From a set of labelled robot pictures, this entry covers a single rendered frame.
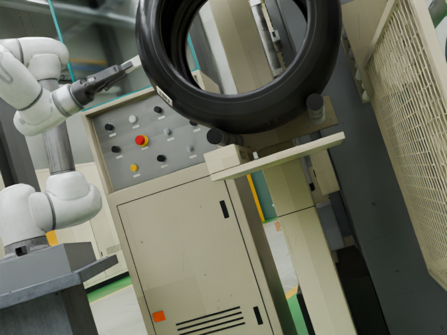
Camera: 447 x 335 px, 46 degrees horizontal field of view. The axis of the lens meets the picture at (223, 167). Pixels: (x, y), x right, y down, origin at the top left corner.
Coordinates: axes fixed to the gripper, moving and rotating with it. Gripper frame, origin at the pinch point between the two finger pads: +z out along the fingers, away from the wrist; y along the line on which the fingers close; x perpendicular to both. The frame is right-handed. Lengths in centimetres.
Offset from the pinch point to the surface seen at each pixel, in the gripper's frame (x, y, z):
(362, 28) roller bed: 19, 19, 66
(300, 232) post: 69, 26, 20
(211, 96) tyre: 22.4, -12.4, 18.4
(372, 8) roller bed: 15, 19, 71
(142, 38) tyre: -0.9, -11.5, 8.0
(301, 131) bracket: 39, 23, 35
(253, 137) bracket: 33.4, 23.4, 20.3
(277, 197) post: 55, 26, 18
